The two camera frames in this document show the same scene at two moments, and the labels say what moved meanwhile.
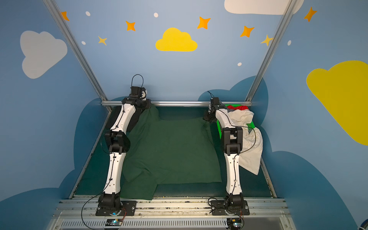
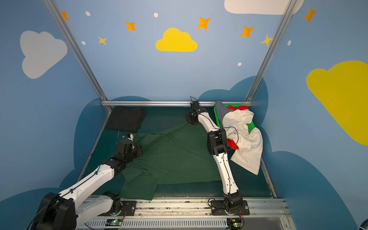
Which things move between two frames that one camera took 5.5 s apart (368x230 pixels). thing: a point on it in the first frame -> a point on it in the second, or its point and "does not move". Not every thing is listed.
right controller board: (234, 222) does not move
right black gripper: (208, 115) -> (191, 118)
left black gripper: (147, 103) -> (135, 150)
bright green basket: (250, 124) does not move
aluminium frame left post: (58, 17) does not move
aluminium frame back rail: (181, 102) does not move
